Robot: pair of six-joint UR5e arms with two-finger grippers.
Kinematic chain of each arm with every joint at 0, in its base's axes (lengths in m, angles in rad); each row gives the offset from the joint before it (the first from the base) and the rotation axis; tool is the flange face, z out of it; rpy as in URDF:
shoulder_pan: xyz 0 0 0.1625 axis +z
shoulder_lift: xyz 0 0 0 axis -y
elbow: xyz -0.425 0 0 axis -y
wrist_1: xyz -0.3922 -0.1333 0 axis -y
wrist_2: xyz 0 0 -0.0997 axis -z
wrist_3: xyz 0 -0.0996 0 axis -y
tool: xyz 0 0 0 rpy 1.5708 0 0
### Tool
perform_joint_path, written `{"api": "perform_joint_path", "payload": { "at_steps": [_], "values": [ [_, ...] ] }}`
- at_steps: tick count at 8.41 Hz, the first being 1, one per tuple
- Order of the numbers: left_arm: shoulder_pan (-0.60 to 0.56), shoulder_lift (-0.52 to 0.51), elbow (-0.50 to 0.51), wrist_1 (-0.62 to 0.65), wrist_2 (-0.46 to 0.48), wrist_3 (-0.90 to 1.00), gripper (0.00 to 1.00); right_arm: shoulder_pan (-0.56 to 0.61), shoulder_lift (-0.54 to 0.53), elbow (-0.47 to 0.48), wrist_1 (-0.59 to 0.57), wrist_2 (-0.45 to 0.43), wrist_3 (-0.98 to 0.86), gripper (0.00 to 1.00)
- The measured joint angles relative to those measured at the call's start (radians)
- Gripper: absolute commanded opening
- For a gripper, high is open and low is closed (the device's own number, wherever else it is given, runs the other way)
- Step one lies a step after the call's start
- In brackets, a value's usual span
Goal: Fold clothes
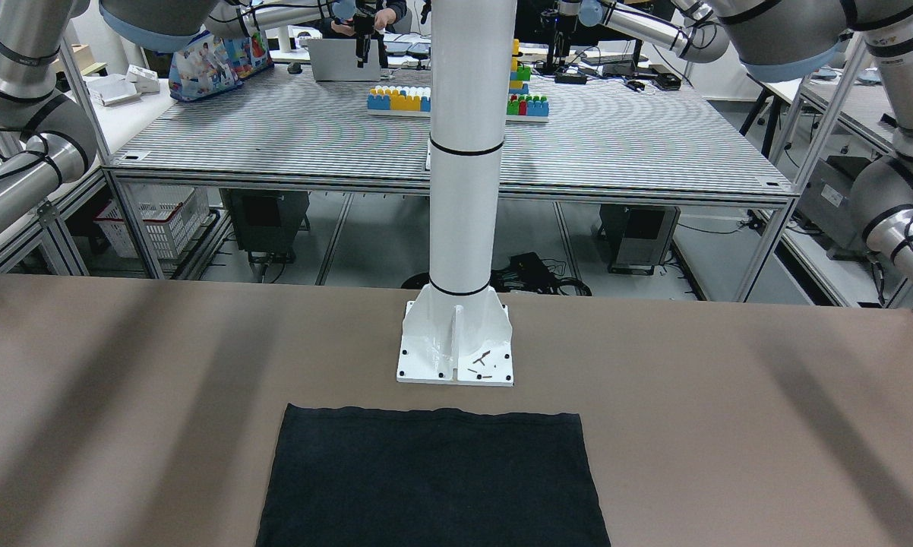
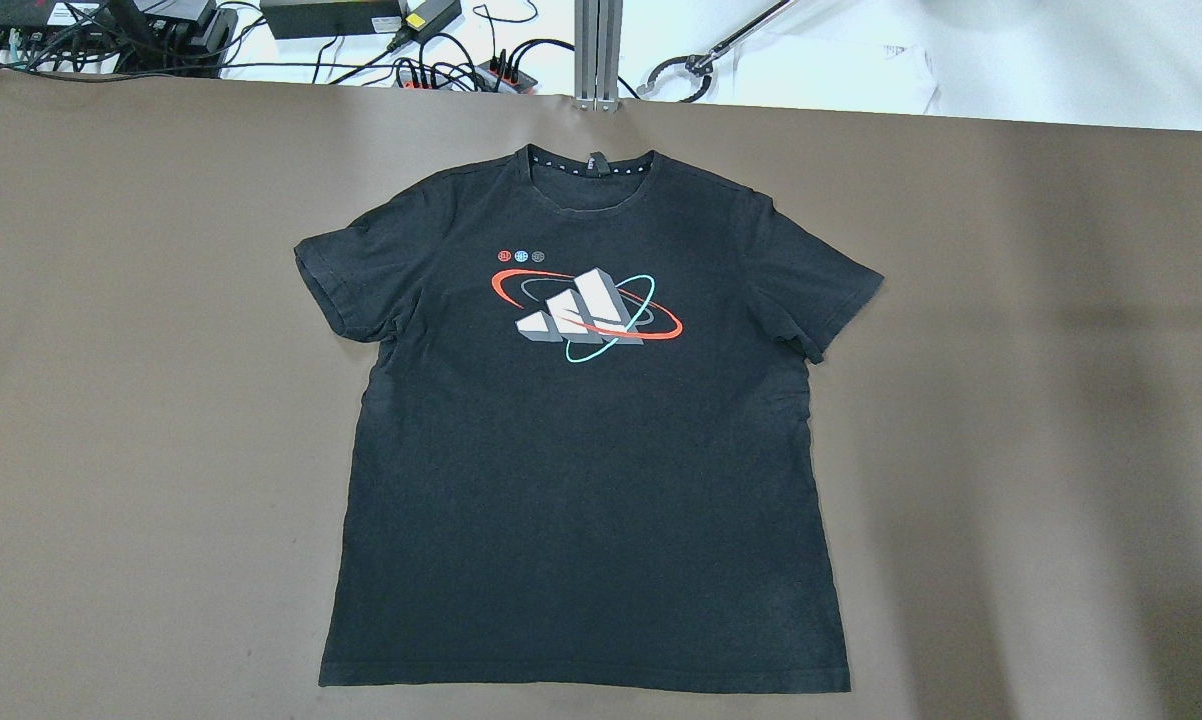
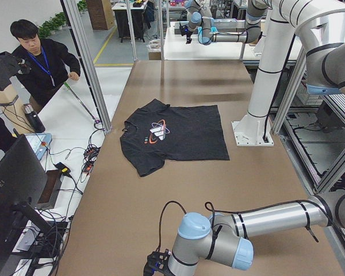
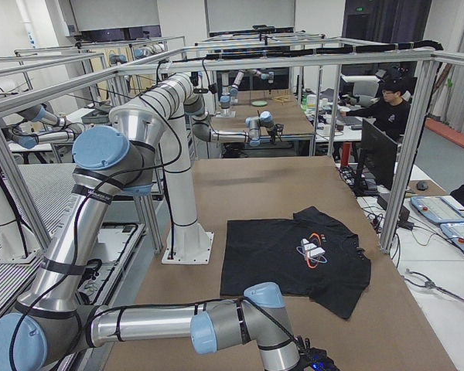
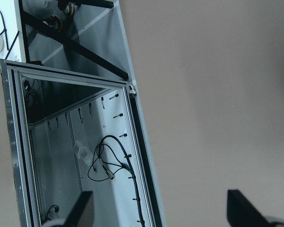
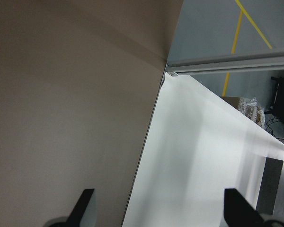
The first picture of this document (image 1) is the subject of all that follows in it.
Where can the black t-shirt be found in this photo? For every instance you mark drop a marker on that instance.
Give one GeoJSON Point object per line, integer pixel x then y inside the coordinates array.
{"type": "Point", "coordinates": [430, 477]}

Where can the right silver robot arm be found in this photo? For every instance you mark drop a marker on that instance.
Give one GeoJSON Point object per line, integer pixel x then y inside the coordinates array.
{"type": "Point", "coordinates": [58, 137]}

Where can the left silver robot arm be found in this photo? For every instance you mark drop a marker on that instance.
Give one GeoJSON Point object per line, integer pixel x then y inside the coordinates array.
{"type": "Point", "coordinates": [779, 40]}

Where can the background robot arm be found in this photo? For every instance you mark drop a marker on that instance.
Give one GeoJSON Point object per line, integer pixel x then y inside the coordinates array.
{"type": "Point", "coordinates": [701, 39]}

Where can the colourful toy block set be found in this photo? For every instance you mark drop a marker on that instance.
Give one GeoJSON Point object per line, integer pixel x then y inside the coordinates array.
{"type": "Point", "coordinates": [519, 103]}

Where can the striped aluminium work table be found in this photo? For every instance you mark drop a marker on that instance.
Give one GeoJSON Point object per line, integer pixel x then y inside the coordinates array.
{"type": "Point", "coordinates": [602, 143]}

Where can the silver laptop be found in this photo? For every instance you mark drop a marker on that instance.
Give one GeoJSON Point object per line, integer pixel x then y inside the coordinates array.
{"type": "Point", "coordinates": [337, 60]}

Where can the white plastic crate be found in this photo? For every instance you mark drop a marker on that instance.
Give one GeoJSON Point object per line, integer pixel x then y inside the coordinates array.
{"type": "Point", "coordinates": [171, 216]}

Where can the colourful gift bag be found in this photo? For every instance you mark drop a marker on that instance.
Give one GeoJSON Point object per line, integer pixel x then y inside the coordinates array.
{"type": "Point", "coordinates": [210, 65]}

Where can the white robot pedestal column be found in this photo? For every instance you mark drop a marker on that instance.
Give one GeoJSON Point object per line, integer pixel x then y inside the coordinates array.
{"type": "Point", "coordinates": [457, 330]}

